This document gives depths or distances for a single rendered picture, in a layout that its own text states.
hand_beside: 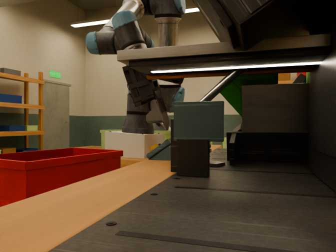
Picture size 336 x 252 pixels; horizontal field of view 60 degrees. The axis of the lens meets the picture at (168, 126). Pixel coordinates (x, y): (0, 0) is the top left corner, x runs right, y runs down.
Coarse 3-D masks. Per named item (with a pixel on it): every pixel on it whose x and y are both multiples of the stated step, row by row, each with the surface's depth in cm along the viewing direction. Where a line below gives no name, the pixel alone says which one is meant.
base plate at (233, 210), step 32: (224, 160) 78; (160, 192) 42; (192, 192) 42; (224, 192) 42; (256, 192) 42; (288, 192) 42; (320, 192) 42; (96, 224) 28; (128, 224) 28; (160, 224) 28; (192, 224) 28; (224, 224) 28; (256, 224) 28; (288, 224) 28; (320, 224) 28
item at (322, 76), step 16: (320, 16) 49; (320, 32) 49; (320, 64) 49; (320, 80) 49; (320, 96) 49; (320, 112) 48; (320, 128) 48; (320, 144) 48; (320, 160) 50; (320, 176) 50
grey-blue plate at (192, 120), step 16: (176, 112) 56; (192, 112) 55; (208, 112) 54; (176, 128) 56; (192, 128) 55; (208, 128) 54; (192, 144) 54; (208, 144) 54; (192, 160) 54; (208, 160) 54
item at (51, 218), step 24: (120, 168) 64; (144, 168) 64; (168, 168) 64; (48, 192) 42; (72, 192) 42; (96, 192) 42; (120, 192) 42; (0, 216) 31; (24, 216) 31; (48, 216) 31; (72, 216) 31; (96, 216) 31; (0, 240) 24; (24, 240) 24; (48, 240) 24
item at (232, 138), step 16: (240, 144) 75; (256, 144) 74; (272, 144) 73; (288, 144) 72; (304, 144) 71; (240, 160) 77; (256, 160) 75; (272, 160) 74; (288, 160) 73; (304, 160) 72
